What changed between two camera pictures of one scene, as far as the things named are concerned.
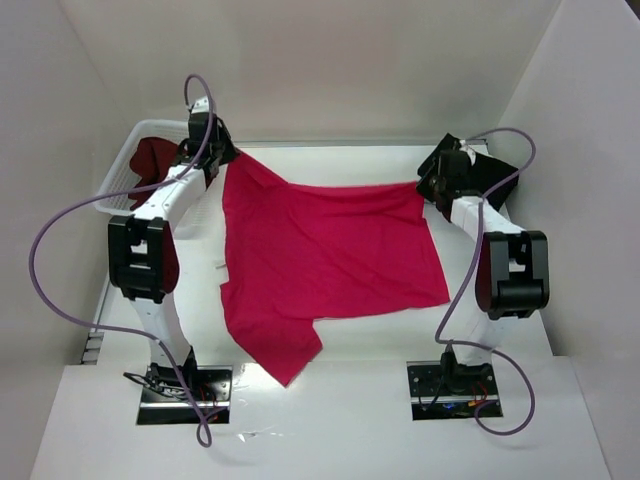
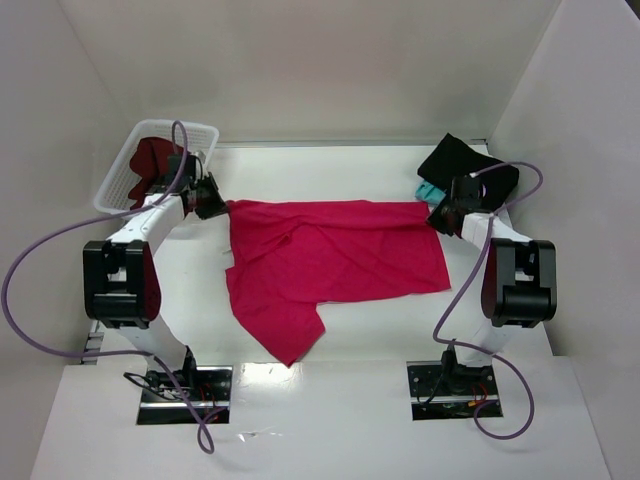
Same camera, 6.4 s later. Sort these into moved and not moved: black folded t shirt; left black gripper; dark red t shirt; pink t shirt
Moved: pink t shirt; left black gripper
Not moved: black folded t shirt; dark red t shirt
